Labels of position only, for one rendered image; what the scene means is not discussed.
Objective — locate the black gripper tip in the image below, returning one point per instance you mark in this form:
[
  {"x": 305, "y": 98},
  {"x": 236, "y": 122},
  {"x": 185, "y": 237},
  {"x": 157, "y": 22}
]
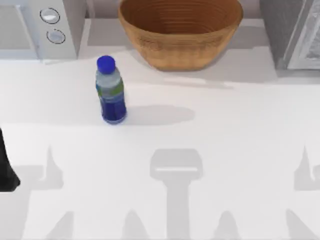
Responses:
[{"x": 6, "y": 172}]

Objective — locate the round microwave knob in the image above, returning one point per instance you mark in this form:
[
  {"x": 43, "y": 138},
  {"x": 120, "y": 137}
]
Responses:
[
  {"x": 50, "y": 15},
  {"x": 56, "y": 36}
]

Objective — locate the pale microwave oven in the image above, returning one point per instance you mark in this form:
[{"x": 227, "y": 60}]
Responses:
[{"x": 30, "y": 30}]

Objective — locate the brown woven basket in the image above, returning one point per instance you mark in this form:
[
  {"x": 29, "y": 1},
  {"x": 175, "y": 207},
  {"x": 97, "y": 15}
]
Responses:
[{"x": 180, "y": 50}]

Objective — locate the blue bottle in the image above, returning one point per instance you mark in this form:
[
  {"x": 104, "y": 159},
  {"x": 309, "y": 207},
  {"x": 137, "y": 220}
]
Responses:
[{"x": 110, "y": 100}]

